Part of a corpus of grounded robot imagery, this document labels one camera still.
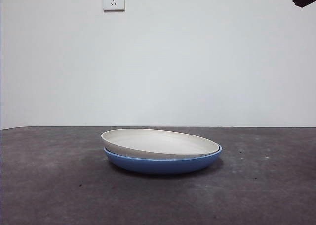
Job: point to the white plate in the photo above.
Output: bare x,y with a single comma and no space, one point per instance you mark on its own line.
153,141

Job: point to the blue plate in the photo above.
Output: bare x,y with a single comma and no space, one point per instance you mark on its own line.
160,165

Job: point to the white wall socket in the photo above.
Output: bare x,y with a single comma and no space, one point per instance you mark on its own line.
114,0

